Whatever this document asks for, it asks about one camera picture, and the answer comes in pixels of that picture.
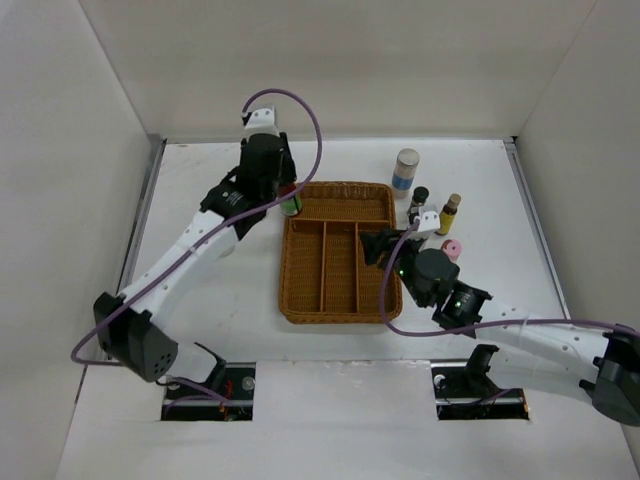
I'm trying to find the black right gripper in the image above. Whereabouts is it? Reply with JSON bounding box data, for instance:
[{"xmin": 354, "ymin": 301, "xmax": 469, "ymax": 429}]
[{"xmin": 360, "ymin": 227, "xmax": 430, "ymax": 308}]

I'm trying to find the green label sauce bottle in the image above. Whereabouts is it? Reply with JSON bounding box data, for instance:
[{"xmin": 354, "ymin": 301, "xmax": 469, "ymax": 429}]
[{"xmin": 279, "ymin": 183, "xmax": 302, "ymax": 217}]

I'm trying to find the tall white pearl jar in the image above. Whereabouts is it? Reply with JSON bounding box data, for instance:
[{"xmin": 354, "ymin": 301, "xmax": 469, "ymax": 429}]
[{"xmin": 391, "ymin": 148, "xmax": 420, "ymax": 199}]

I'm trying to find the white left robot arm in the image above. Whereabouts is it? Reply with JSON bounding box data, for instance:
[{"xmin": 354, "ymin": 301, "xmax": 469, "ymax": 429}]
[{"xmin": 93, "ymin": 133, "xmax": 297, "ymax": 399}]

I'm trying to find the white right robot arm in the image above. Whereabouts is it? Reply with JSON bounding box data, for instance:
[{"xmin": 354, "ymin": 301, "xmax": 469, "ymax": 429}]
[{"xmin": 359, "ymin": 228, "xmax": 639, "ymax": 427}]

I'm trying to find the dark pepper spice bottle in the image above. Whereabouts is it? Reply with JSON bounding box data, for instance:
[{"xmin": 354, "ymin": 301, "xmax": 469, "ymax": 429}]
[{"xmin": 407, "ymin": 186, "xmax": 430, "ymax": 223}]

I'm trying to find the brown wicker divided basket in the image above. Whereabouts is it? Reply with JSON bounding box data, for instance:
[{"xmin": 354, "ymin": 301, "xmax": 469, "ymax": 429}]
[{"xmin": 279, "ymin": 181, "xmax": 396, "ymax": 325}]

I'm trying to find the yellow label brown bottle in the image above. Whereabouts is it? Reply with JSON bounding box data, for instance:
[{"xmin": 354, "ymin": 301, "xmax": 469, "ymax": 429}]
[{"xmin": 436, "ymin": 193, "xmax": 461, "ymax": 236}]

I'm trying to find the pink lid spice shaker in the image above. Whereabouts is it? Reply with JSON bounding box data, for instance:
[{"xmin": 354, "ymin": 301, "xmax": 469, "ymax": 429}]
[{"xmin": 440, "ymin": 239, "xmax": 462, "ymax": 263}]

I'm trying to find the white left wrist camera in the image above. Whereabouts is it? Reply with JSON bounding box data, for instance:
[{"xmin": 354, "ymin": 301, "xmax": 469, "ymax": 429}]
[{"xmin": 242, "ymin": 104, "xmax": 279, "ymax": 138}]

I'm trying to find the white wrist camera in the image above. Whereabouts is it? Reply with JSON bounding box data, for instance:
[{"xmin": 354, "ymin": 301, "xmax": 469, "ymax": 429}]
[
  {"xmin": 242, "ymin": 104, "xmax": 279, "ymax": 138},
  {"xmin": 411, "ymin": 205, "xmax": 441, "ymax": 239}
]

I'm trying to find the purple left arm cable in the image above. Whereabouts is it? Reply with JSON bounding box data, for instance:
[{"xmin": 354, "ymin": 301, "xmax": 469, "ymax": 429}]
[{"xmin": 70, "ymin": 88, "xmax": 321, "ymax": 364}]

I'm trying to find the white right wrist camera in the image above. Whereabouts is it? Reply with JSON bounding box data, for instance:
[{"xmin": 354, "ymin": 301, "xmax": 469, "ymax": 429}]
[{"xmin": 411, "ymin": 205, "xmax": 441, "ymax": 239}]

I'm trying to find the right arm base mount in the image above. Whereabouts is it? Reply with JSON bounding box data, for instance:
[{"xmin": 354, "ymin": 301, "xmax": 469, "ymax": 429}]
[{"xmin": 431, "ymin": 344, "xmax": 529, "ymax": 421}]

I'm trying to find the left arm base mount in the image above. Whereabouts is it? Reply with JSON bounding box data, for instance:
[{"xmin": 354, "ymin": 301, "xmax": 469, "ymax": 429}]
[{"xmin": 158, "ymin": 363, "xmax": 257, "ymax": 422}]

